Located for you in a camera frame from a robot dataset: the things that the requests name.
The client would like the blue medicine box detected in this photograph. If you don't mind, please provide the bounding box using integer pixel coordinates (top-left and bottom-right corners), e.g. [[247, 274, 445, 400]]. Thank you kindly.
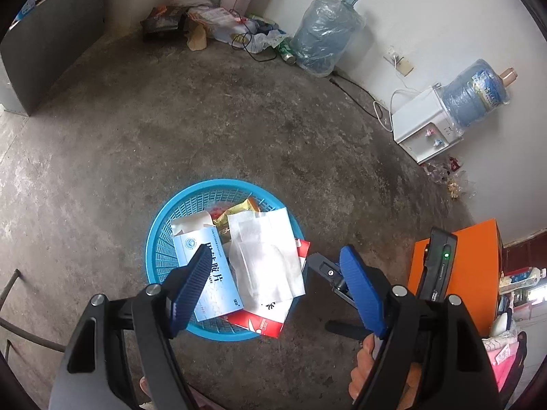
[[170, 210, 245, 323]]

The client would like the white paper tissue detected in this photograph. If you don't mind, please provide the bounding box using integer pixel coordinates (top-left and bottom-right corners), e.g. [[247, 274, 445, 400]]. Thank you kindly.
[[228, 208, 305, 314]]

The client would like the blue plastic trash basket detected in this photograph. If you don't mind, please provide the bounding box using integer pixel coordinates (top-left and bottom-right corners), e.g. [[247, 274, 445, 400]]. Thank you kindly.
[[145, 179, 285, 342]]

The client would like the person's right hand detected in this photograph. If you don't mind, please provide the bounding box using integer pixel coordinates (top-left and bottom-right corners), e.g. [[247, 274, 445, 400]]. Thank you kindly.
[[347, 334, 422, 402]]

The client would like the orange box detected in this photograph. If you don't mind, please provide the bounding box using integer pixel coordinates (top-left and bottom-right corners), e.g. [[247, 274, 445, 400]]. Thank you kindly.
[[406, 217, 505, 338]]

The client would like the red white snack wrapper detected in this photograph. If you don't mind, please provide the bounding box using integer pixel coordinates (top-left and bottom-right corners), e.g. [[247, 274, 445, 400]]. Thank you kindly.
[[226, 238, 312, 339]]

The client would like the yellow snack packet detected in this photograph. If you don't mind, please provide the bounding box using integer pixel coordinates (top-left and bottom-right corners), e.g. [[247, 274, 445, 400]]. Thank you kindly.
[[213, 197, 261, 229]]

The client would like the pink bedding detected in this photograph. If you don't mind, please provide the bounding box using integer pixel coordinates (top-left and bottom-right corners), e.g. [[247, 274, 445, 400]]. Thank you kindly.
[[482, 331, 526, 392]]

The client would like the white water dispenser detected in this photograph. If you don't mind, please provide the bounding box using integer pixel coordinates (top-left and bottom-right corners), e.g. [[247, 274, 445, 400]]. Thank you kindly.
[[391, 85, 464, 165]]

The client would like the blue water jug on dispenser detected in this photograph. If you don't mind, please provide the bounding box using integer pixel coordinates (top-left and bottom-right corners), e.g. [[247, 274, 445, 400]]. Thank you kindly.
[[438, 58, 509, 129]]

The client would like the empty water jug in bag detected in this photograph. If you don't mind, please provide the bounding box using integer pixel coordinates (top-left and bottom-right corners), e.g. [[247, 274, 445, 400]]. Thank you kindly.
[[289, 0, 365, 78]]

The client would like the black box on floor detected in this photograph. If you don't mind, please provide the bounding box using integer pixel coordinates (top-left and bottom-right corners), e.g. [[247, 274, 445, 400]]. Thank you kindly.
[[140, 5, 188, 43]]

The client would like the grey cabinet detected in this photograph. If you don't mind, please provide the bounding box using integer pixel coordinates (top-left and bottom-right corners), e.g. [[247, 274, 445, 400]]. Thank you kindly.
[[1, 0, 105, 116]]

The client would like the wall power socket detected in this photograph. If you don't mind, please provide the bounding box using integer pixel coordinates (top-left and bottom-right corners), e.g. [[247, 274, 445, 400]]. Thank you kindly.
[[384, 47, 414, 77]]

